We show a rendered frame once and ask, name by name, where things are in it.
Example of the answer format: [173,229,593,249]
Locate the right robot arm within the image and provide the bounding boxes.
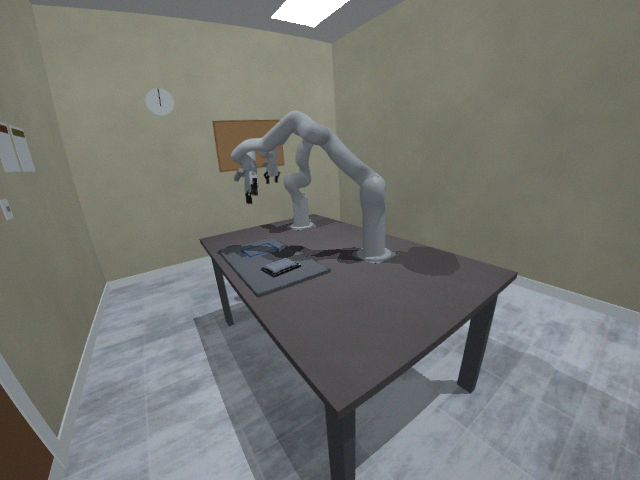
[259,140,314,229]

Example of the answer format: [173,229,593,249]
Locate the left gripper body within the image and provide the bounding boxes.
[243,170,258,193]

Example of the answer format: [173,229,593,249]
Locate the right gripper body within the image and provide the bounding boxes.
[266,164,278,177]

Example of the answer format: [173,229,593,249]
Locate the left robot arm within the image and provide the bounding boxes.
[231,111,391,261]

